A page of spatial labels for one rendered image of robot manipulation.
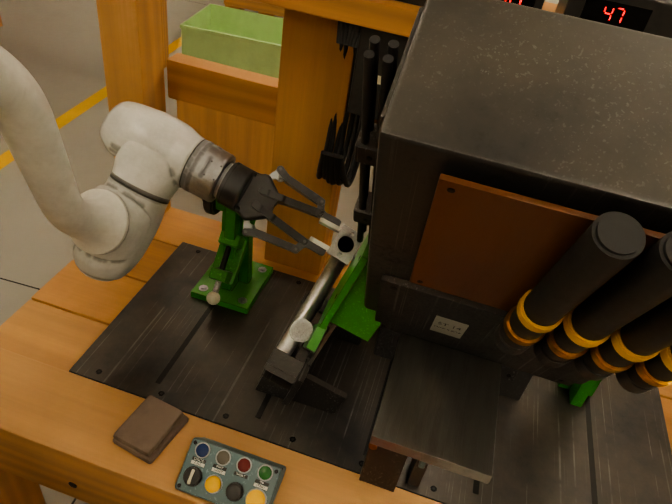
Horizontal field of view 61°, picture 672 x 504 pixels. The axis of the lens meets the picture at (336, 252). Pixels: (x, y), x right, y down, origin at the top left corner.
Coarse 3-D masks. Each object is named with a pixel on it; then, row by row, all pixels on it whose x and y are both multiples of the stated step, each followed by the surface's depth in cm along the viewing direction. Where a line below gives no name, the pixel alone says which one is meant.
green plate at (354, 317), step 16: (352, 272) 82; (336, 288) 97; (352, 288) 86; (336, 304) 87; (352, 304) 88; (320, 320) 94; (336, 320) 91; (352, 320) 90; (368, 320) 89; (368, 336) 91
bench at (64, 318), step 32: (160, 224) 142; (192, 224) 144; (160, 256) 133; (256, 256) 138; (64, 288) 121; (96, 288) 122; (128, 288) 124; (32, 320) 113; (64, 320) 114; (96, 320) 116; (32, 352) 107; (64, 352) 108; (0, 480) 111
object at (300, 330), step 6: (294, 324) 93; (300, 324) 93; (306, 324) 93; (294, 330) 93; (300, 330) 93; (306, 330) 93; (312, 330) 93; (294, 336) 93; (300, 336) 93; (306, 336) 93
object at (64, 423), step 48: (0, 384) 99; (48, 384) 100; (96, 384) 101; (0, 432) 93; (48, 432) 93; (96, 432) 94; (192, 432) 97; (240, 432) 98; (48, 480) 99; (96, 480) 93; (144, 480) 89; (288, 480) 92; (336, 480) 94
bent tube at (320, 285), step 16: (336, 240) 92; (352, 240) 93; (336, 256) 92; (352, 256) 92; (336, 272) 104; (320, 288) 104; (304, 304) 104; (320, 304) 105; (288, 336) 103; (288, 352) 102
